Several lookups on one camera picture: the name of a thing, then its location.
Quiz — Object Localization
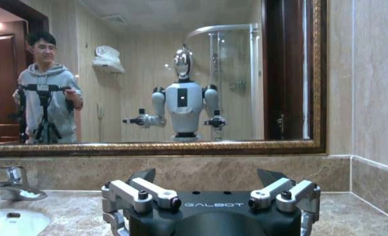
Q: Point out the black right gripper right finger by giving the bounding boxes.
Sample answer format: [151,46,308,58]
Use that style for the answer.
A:
[250,168,322,236]

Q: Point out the glass shower enclosure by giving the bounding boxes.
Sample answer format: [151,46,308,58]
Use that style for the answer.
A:
[184,23,267,141]

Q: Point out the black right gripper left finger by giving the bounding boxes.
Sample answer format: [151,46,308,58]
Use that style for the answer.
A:
[102,168,183,236]

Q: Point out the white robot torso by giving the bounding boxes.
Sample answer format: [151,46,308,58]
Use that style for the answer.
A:
[164,81,206,142]

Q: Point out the white sink basin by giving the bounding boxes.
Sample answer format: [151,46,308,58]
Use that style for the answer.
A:
[0,208,51,236]

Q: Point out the white folded towels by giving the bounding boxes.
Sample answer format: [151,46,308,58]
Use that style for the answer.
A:
[92,45,126,74]

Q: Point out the chrome sink faucet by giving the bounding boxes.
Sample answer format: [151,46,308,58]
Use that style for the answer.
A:
[0,166,48,201]

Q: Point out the brown wooden door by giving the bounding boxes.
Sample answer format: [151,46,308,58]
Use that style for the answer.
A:
[0,33,20,144]

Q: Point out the black tripod control rig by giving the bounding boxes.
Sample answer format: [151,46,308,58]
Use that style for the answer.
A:
[16,83,74,145]

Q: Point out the person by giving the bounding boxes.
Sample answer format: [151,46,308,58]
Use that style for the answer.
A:
[12,31,83,144]

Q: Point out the silver robot head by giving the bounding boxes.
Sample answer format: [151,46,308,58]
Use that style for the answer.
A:
[172,44,195,83]

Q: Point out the gold framed wall mirror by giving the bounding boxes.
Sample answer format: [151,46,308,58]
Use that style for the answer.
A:
[0,0,328,157]

